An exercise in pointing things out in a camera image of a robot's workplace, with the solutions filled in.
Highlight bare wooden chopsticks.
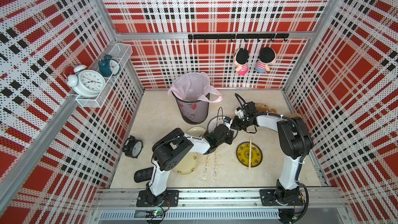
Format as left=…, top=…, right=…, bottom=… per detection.
left=248, top=137, right=252, bottom=171

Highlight disposable chopsticks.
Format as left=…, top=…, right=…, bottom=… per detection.
left=202, top=155, right=210, bottom=181
left=213, top=149, right=218, bottom=183

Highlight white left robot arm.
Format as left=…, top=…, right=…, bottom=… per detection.
left=146, top=123, right=233, bottom=205

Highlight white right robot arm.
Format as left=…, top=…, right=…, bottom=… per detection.
left=232, top=102, right=314, bottom=205

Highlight white plate with teal rim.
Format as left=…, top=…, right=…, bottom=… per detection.
left=207, top=115, right=238, bottom=139

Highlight brown teddy bear plush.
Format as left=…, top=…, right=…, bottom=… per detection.
left=255, top=103, right=302, bottom=118

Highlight cream plate with flower print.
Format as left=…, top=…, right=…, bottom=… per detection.
left=186, top=127, right=207, bottom=138

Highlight yellow patterned plate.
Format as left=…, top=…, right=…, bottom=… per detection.
left=236, top=142, right=263, bottom=168

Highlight black mesh waste bin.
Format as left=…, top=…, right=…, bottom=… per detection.
left=172, top=93, right=209, bottom=125

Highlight pink striped hanging doll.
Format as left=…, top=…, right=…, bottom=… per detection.
left=233, top=48, right=249, bottom=76

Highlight blue striped hanging doll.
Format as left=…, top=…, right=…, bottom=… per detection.
left=255, top=47, right=276, bottom=73

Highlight black alarm clock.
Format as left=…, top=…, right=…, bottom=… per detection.
left=122, top=136, right=144, bottom=159

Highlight teal alarm clock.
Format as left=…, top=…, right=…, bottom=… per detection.
left=98, top=55, right=121, bottom=77

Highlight white twin-bell alarm clock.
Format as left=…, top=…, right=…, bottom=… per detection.
left=66, top=64, right=106, bottom=98

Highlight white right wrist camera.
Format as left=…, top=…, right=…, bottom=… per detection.
left=234, top=107, right=245, bottom=119

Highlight black wall hook rail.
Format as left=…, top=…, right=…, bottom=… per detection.
left=188, top=33, right=290, bottom=40

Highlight white wire wall shelf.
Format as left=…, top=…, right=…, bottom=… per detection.
left=66, top=43, right=134, bottom=108

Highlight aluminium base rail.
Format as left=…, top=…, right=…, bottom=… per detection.
left=88, top=187, right=353, bottom=224

